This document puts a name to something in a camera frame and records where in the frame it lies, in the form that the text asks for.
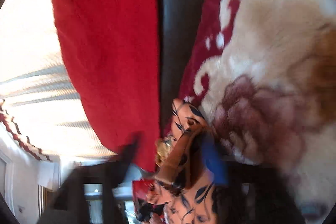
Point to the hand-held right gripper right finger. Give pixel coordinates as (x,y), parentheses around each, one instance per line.
(214,161)

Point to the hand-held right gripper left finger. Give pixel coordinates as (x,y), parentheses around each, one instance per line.
(126,157)

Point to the orange floral garment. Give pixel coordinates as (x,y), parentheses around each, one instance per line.
(183,150)

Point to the red tin box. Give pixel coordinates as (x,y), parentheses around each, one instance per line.
(140,187)

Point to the red curtain valance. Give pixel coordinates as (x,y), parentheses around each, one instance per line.
(15,132)

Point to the floral plush blanket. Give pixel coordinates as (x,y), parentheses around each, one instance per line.
(262,56)

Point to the red blanket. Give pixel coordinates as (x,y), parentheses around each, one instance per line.
(105,43)

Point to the black leather sofa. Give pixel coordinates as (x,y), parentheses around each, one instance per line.
(181,29)

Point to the dotted cream curtain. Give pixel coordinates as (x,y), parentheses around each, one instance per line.
(31,56)

